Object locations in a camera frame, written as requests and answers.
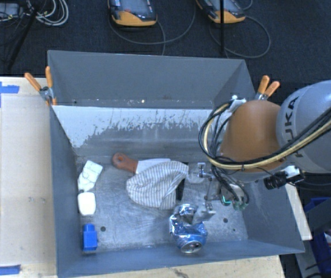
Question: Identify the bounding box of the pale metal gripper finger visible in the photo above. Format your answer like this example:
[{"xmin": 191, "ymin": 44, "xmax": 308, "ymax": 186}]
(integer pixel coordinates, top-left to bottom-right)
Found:
[
  {"xmin": 193, "ymin": 200, "xmax": 217, "ymax": 223},
  {"xmin": 186, "ymin": 162, "xmax": 213, "ymax": 184}
]

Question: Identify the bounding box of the crushed blue drink can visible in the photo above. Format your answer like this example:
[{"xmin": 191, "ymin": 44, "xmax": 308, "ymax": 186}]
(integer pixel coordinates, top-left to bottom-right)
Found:
[{"xmin": 168, "ymin": 203, "xmax": 209, "ymax": 254}]

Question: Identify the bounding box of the white striped cloth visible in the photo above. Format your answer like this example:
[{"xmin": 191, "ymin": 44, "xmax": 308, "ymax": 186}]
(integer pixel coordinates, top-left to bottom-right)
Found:
[{"xmin": 125, "ymin": 158, "xmax": 190, "ymax": 210}]

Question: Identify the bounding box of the grey metal bin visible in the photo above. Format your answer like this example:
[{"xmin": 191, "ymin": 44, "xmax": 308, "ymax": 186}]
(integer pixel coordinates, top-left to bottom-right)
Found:
[{"xmin": 47, "ymin": 49, "xmax": 306, "ymax": 278}]

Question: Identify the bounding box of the white rounded block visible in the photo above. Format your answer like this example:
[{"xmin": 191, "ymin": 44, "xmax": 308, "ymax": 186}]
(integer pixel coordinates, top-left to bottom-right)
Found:
[{"xmin": 77, "ymin": 191, "xmax": 97, "ymax": 217}]

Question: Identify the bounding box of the blue toy block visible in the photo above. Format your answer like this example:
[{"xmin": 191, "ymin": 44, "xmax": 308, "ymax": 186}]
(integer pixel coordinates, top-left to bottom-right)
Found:
[{"xmin": 81, "ymin": 223, "xmax": 99, "ymax": 253}]

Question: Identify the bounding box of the pale wood board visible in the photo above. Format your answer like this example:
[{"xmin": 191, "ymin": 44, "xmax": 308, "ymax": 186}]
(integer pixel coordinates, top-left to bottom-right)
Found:
[{"xmin": 0, "ymin": 92, "xmax": 57, "ymax": 268}]

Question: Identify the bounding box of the black cylinder on white bracket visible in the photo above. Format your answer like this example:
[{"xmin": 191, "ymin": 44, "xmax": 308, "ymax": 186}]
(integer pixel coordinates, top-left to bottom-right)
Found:
[{"xmin": 263, "ymin": 164, "xmax": 306, "ymax": 191}]

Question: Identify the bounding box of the brown-handled tool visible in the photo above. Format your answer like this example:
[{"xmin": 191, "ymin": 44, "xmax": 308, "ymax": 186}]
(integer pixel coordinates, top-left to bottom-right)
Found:
[{"xmin": 112, "ymin": 152, "xmax": 139, "ymax": 174}]

